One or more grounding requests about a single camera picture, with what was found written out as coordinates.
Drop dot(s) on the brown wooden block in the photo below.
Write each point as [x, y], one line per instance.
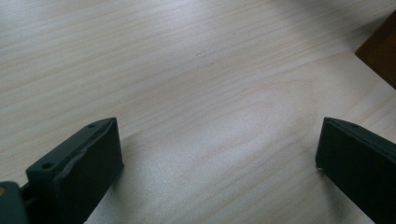
[381, 53]

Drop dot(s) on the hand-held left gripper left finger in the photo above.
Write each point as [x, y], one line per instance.
[81, 168]

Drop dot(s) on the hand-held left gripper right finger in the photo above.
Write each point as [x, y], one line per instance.
[358, 161]

